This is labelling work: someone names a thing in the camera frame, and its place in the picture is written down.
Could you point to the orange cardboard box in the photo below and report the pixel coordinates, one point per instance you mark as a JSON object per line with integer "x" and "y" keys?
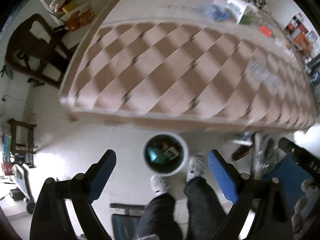
{"x": 80, "y": 18}

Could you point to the clear plastic wrapper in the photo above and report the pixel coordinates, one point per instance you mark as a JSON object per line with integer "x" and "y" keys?
{"x": 261, "y": 71}

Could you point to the red small packet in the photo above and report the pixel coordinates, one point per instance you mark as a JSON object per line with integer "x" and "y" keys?
{"x": 266, "y": 31}

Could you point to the left grey slipper foot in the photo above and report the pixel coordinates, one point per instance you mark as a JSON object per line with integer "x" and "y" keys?
{"x": 159, "y": 185}

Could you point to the white green Doctor box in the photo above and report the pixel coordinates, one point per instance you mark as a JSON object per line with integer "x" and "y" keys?
{"x": 242, "y": 12}

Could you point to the dark wooden chair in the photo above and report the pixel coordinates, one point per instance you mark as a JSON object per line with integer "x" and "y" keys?
{"x": 30, "y": 55}

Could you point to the white round trash bin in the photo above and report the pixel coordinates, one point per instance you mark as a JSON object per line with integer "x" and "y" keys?
{"x": 174, "y": 153}

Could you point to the left dark trouser leg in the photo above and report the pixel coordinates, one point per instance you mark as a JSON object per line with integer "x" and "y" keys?
{"x": 157, "y": 221}

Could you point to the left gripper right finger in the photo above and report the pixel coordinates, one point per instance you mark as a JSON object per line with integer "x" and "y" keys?
{"x": 272, "y": 219}

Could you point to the teal box in bin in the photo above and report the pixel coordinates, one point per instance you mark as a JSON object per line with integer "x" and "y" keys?
{"x": 153, "y": 154}

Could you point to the black handheld gripper handle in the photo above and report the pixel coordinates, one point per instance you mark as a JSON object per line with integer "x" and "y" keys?
{"x": 301, "y": 156}

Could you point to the dark wooden stool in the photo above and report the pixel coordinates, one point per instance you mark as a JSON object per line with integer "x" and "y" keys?
{"x": 22, "y": 137}

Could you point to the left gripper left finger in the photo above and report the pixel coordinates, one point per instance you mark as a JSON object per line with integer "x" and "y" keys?
{"x": 51, "y": 219}

